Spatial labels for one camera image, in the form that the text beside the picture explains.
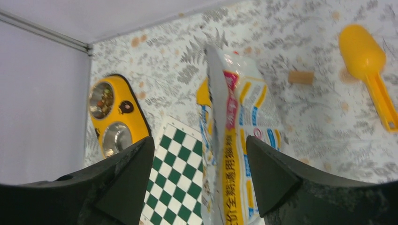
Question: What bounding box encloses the yellow double pet bowl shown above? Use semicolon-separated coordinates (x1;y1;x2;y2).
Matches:
88;74;152;158

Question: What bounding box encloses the green white chessboard mat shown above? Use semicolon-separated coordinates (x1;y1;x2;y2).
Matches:
139;117;203;225

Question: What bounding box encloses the small wooden block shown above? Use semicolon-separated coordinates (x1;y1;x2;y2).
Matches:
288;70;314;85

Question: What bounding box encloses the yellow plastic scoop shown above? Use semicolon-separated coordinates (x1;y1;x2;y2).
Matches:
338;24;398;133

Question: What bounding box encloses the floral tablecloth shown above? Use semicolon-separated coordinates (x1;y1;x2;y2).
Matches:
90;0;398;183

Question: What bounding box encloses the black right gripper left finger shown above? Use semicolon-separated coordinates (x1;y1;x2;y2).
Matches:
0;137;154;225

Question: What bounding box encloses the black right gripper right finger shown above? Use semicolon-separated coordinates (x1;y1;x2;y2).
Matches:
246;136;398;225

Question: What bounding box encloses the pet food bag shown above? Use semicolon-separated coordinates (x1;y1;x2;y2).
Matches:
196;45;283;225

